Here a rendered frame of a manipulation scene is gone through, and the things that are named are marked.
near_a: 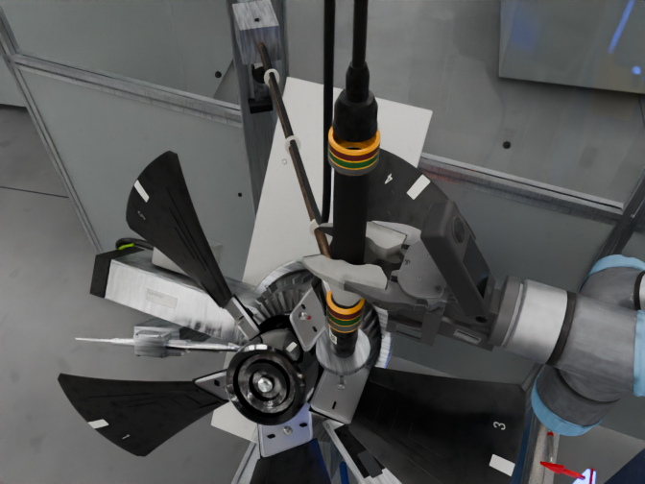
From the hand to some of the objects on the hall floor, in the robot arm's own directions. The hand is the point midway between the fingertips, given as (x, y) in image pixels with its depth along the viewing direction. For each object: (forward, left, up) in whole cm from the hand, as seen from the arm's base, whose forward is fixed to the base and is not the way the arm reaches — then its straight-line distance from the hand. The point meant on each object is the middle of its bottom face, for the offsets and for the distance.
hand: (322, 242), depth 62 cm
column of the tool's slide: (+27, -71, -148) cm, 166 cm away
